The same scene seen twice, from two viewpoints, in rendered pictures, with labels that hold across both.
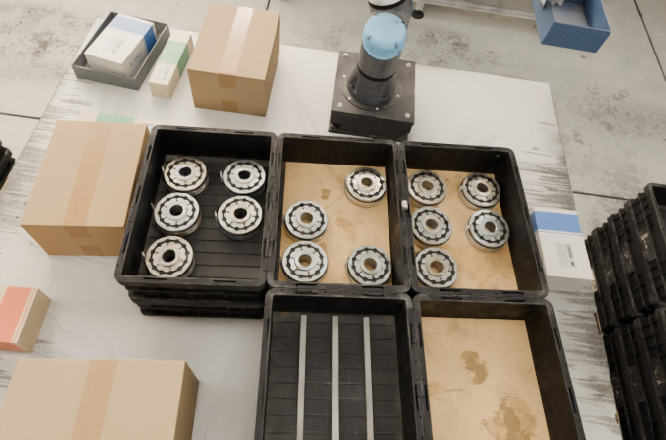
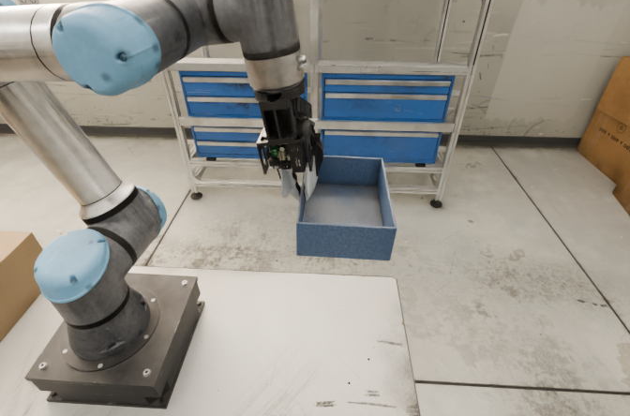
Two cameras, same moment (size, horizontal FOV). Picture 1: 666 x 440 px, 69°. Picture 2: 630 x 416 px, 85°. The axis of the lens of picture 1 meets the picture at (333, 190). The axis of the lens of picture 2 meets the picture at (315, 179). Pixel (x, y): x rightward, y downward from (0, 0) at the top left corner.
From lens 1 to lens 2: 0.96 m
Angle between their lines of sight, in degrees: 23
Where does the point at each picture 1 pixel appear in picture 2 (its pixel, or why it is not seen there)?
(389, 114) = (118, 374)
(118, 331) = not seen: outside the picture
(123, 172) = not seen: outside the picture
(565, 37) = (327, 243)
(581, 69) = (471, 233)
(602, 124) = (503, 289)
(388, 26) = (74, 249)
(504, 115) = (330, 335)
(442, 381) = not seen: outside the picture
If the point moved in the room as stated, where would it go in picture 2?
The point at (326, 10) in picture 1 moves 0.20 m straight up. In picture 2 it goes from (232, 205) to (228, 181)
